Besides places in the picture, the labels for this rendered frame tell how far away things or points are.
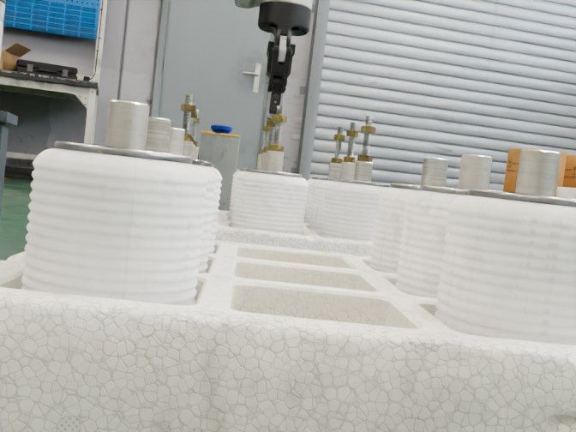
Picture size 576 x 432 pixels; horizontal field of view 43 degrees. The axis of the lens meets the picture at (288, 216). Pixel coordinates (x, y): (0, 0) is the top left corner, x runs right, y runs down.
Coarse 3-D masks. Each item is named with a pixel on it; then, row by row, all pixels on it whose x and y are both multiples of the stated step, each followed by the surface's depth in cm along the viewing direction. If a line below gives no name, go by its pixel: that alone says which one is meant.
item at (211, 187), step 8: (208, 168) 53; (208, 176) 51; (208, 184) 52; (208, 192) 52; (208, 200) 52; (208, 208) 52; (208, 216) 52; (208, 224) 53; (208, 232) 53; (208, 240) 53; (200, 248) 52; (200, 256) 52; (200, 264) 52; (200, 272) 52
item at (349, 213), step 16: (336, 192) 94; (352, 192) 93; (368, 192) 92; (336, 208) 94; (352, 208) 93; (368, 208) 93; (336, 224) 94; (352, 224) 93; (368, 224) 93; (368, 240) 93
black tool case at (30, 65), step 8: (16, 64) 523; (24, 64) 522; (32, 64) 523; (40, 64) 525; (48, 64) 528; (56, 64) 530; (24, 72) 522; (32, 72) 524; (40, 72) 526; (48, 72) 527; (56, 72) 528; (64, 72) 531; (72, 72) 534
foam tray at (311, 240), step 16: (224, 224) 95; (304, 224) 114; (224, 240) 88; (240, 240) 88; (256, 240) 89; (272, 240) 89; (288, 240) 89; (304, 240) 89; (320, 240) 89; (336, 240) 90; (352, 240) 92
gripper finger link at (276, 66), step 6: (276, 48) 101; (288, 48) 101; (276, 54) 101; (288, 54) 101; (276, 60) 102; (288, 60) 102; (276, 66) 102; (282, 66) 102; (288, 66) 102; (270, 78) 103; (270, 84) 104
